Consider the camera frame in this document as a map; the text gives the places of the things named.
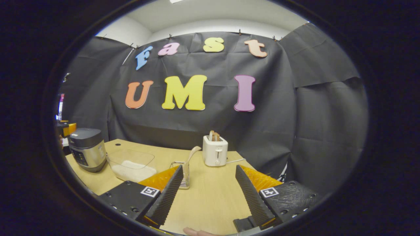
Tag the clear plastic container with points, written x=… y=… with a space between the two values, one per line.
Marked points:
x=131 y=155

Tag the ceiling light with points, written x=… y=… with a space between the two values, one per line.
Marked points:
x=177 y=1

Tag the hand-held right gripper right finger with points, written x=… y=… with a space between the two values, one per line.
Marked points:
x=252 y=200

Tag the silver rice cooker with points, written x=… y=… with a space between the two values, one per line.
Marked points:
x=88 y=150

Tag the wooden spoon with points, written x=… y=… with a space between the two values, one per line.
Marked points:
x=193 y=152

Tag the white toaster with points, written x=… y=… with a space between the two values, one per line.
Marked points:
x=215 y=152

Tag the white rice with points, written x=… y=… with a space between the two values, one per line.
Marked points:
x=134 y=170

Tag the metal chopstick holder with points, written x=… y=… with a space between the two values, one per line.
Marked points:
x=186 y=177

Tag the bread slice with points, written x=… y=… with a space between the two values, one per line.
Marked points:
x=211 y=136
x=217 y=136

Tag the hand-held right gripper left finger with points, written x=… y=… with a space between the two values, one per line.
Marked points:
x=165 y=200

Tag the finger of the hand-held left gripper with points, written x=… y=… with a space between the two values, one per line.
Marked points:
x=69 y=129

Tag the computer monitor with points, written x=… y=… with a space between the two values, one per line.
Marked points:
x=61 y=106

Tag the black backdrop cloth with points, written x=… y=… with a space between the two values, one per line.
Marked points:
x=213 y=124

